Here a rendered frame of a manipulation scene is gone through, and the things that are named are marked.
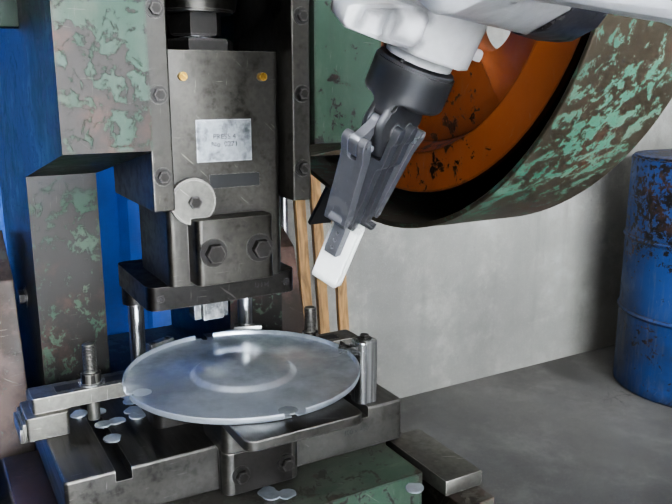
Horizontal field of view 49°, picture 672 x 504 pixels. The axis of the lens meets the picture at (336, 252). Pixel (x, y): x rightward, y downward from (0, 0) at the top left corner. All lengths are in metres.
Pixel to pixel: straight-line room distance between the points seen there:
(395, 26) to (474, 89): 0.46
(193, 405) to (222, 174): 0.28
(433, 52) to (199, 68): 0.35
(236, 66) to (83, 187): 0.33
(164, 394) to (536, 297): 2.36
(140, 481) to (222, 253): 0.28
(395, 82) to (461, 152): 0.41
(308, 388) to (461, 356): 2.05
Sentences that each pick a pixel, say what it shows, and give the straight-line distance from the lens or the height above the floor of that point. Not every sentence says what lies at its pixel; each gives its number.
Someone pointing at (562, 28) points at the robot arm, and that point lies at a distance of 0.59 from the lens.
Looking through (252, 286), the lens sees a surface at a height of 0.87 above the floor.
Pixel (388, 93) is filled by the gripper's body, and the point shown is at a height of 1.12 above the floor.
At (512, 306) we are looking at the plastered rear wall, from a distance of 3.01.
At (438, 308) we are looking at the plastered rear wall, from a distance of 2.77.
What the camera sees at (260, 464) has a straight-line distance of 0.93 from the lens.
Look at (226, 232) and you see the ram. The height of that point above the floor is 0.96.
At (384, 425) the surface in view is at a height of 0.67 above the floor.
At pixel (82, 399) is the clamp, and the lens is 1.00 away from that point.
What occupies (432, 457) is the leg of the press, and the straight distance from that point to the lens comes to 1.04.
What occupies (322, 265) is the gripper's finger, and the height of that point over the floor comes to 0.95.
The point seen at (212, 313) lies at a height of 0.83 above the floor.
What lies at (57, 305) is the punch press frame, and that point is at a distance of 1.16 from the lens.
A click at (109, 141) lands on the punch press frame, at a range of 0.82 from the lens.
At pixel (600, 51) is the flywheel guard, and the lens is 0.85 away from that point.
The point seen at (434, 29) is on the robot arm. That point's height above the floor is 1.17.
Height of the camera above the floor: 1.13
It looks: 13 degrees down
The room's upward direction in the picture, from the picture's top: straight up
